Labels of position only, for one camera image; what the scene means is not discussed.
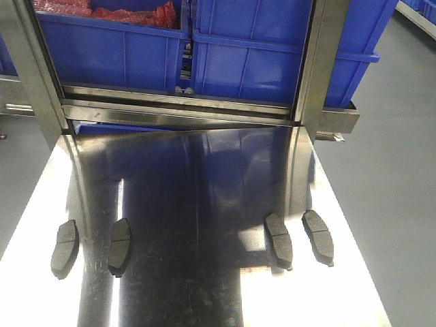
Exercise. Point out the grey brake pad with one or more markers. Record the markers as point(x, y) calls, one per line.
point(320, 237)
point(119, 252)
point(65, 250)
point(279, 241)

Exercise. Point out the blue plastic bin right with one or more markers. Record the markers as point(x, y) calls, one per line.
point(253, 49)

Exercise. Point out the blue plastic bin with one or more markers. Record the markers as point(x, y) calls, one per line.
point(253, 49)
point(120, 54)

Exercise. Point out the red mesh bag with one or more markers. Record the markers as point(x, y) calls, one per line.
point(163, 16)

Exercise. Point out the blue plastic bin left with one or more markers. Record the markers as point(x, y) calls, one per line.
point(120, 54)

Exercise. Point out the stainless steel rack frame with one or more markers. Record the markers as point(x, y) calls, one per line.
point(56, 106)

